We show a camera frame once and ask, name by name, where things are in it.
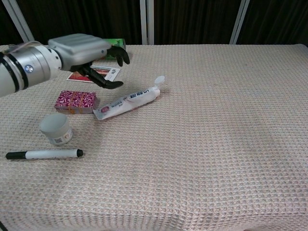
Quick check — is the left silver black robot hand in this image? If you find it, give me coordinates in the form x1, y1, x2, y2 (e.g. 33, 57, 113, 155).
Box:
47, 33, 130, 90

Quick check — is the white toothpaste tube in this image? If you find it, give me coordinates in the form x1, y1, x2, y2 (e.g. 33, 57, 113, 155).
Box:
92, 75, 166, 120

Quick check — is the red photo postcard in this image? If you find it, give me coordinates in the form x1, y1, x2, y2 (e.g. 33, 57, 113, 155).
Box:
66, 65, 121, 84

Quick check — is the pink patterned card box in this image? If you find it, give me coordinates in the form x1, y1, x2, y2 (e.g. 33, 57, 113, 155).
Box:
54, 90, 100, 114

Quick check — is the small white jar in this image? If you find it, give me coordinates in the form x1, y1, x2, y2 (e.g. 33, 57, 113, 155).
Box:
39, 113, 73, 146

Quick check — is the black white marker pen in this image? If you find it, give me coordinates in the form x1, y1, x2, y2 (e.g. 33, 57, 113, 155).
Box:
6, 149, 84, 161

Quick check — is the dark green curtain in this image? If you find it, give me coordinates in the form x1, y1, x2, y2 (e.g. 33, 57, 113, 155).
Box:
0, 0, 308, 46

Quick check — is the beige waffle tablecloth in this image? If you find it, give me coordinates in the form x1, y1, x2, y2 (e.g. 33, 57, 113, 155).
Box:
0, 44, 308, 231

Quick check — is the white frame post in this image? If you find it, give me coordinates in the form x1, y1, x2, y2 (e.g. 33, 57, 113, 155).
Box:
3, 0, 37, 45
140, 0, 154, 45
230, 0, 250, 45

